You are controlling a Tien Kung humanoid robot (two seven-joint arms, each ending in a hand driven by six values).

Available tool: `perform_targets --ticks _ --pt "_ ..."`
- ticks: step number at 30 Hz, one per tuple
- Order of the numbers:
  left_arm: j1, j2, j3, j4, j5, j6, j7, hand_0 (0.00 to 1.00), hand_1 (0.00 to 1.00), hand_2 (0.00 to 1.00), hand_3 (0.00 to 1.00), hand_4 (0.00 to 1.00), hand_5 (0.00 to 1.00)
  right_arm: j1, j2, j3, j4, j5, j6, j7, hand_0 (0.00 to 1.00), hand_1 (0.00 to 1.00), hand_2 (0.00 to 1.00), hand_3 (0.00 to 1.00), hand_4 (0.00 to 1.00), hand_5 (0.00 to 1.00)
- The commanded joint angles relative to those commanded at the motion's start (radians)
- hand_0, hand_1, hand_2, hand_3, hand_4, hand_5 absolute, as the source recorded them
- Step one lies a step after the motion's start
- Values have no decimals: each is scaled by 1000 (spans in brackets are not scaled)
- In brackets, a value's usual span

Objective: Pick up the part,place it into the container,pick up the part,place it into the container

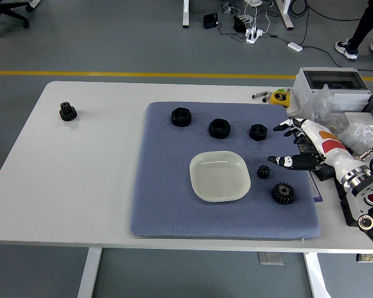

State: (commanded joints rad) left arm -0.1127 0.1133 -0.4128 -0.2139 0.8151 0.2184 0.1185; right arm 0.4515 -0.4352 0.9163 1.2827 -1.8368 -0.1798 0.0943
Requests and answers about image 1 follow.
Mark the black hex nut wide bore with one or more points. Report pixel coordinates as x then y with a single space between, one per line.
219 132

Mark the black office chair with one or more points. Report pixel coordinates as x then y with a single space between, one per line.
6 12

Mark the bubble wrap bag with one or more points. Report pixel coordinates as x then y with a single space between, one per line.
360 136

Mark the white desk leg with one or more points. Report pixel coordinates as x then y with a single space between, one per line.
186 14
285 14

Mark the black digital display module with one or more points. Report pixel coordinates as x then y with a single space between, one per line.
306 148
324 175

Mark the grey electrical enclosure box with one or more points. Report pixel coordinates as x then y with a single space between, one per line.
301 90

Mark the black charger block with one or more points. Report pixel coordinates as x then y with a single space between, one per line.
239 24

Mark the yellow tape measure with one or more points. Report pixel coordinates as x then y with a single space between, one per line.
279 97

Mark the person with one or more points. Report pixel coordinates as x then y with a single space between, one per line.
365 25

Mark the clear plastic parts bag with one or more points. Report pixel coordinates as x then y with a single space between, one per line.
321 105

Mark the white button control box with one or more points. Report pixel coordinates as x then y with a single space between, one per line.
349 211

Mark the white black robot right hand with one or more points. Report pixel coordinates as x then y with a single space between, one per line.
329 146

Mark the blue-grey textured mat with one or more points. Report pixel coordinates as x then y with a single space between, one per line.
168 186

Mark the white sheet with purple edge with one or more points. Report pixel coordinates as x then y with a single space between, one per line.
316 191

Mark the white table leg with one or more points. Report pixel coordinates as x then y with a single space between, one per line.
90 273
315 276

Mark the black stepped double gear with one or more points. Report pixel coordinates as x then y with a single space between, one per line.
68 112

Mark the white square plate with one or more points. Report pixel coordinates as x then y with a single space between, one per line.
219 177

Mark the white power strip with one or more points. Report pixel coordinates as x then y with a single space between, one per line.
254 34

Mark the grey under-table socket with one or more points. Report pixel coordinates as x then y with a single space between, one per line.
270 258

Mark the large black gear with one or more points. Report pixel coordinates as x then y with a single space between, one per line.
283 193

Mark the small black gear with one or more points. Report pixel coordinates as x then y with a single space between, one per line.
263 171

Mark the small black hex nut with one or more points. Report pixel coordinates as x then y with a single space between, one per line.
258 134

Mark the black marker pen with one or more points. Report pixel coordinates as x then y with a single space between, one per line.
266 97

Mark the large black threaded hex nut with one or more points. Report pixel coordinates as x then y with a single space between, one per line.
181 117

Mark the white cardboard box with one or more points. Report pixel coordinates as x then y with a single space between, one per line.
360 117

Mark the white power adapter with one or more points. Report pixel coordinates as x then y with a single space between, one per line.
294 46

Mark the black adapter box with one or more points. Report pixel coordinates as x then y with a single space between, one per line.
210 20

